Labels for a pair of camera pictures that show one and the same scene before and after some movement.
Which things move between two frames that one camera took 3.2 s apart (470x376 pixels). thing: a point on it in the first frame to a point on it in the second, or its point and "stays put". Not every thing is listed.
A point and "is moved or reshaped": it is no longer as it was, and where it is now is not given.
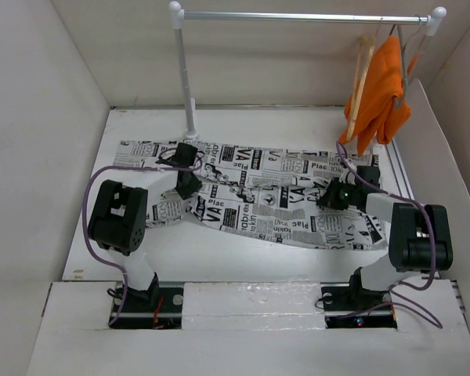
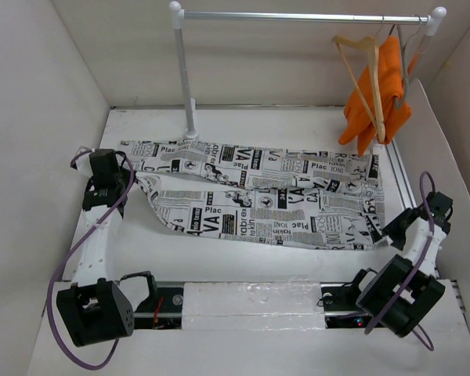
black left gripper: (193, 186) to (126, 172)
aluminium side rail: (401, 179) stays put
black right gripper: (329, 198) to (391, 229)
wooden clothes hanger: (366, 46) is moved or reshaped
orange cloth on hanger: (385, 112) stays put
